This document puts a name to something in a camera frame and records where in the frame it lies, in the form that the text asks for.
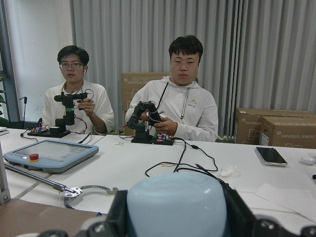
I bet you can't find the person with glasses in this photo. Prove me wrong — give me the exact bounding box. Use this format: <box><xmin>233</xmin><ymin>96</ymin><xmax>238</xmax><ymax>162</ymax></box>
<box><xmin>42</xmin><ymin>45</ymin><xmax>115</xmax><ymax>135</ymax></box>

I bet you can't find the teach pendant tablet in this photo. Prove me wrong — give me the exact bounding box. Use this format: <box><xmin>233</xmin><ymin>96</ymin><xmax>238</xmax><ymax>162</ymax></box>
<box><xmin>3</xmin><ymin>139</ymin><xmax>99</xmax><ymax>173</ymax></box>

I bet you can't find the cardboard box right front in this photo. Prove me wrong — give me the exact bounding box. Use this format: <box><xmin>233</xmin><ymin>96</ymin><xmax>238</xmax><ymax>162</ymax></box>
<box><xmin>259</xmin><ymin>117</ymin><xmax>316</xmax><ymax>149</ymax></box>

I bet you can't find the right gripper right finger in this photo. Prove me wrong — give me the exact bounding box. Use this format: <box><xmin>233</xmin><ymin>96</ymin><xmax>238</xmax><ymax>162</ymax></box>
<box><xmin>224</xmin><ymin>189</ymin><xmax>256</xmax><ymax>237</ymax></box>

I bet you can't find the light blue cup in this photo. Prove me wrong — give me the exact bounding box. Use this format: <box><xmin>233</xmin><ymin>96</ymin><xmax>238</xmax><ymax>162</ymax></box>
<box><xmin>127</xmin><ymin>172</ymin><xmax>227</xmax><ymax>237</ymax></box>

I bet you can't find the aluminium frame post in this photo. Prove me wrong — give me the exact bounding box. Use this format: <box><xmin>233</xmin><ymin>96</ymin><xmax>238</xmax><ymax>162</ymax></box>
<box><xmin>0</xmin><ymin>148</ymin><xmax>11</xmax><ymax>205</ymax></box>

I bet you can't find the cardboard box stack centre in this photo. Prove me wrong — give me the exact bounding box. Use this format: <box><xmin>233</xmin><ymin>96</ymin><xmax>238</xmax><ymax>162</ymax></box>
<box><xmin>125</xmin><ymin>76</ymin><xmax>178</xmax><ymax>136</ymax></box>

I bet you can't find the reacher grabber tool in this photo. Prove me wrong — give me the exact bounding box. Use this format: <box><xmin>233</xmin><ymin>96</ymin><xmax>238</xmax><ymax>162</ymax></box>
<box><xmin>4</xmin><ymin>163</ymin><xmax>118</xmax><ymax>209</ymax></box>

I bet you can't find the cardboard box right rear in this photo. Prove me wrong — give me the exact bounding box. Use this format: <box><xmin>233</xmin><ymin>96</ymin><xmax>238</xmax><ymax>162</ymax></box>
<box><xmin>234</xmin><ymin>108</ymin><xmax>315</xmax><ymax>145</ymax></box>

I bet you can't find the smartphone on table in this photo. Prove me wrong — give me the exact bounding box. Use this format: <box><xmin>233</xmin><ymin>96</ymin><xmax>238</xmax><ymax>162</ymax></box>
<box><xmin>256</xmin><ymin>147</ymin><xmax>287</xmax><ymax>167</ymax></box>

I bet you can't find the coiled black cable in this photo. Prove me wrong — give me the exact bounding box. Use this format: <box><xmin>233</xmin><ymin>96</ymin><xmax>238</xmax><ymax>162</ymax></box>
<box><xmin>144</xmin><ymin>137</ymin><xmax>235</xmax><ymax>191</ymax></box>

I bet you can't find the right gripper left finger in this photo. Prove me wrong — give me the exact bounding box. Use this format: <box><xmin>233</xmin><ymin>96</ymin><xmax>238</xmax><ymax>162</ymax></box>
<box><xmin>105</xmin><ymin>190</ymin><xmax>127</xmax><ymax>237</ymax></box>

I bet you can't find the green potted plant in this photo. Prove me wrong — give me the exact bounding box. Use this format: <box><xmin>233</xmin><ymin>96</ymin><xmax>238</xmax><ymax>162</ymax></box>
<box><xmin>0</xmin><ymin>76</ymin><xmax>9</xmax><ymax>127</ymax></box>

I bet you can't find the person in white hoodie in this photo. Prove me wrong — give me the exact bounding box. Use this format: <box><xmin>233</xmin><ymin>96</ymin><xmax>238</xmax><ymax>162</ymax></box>
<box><xmin>124</xmin><ymin>35</ymin><xmax>219</xmax><ymax>143</ymax></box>

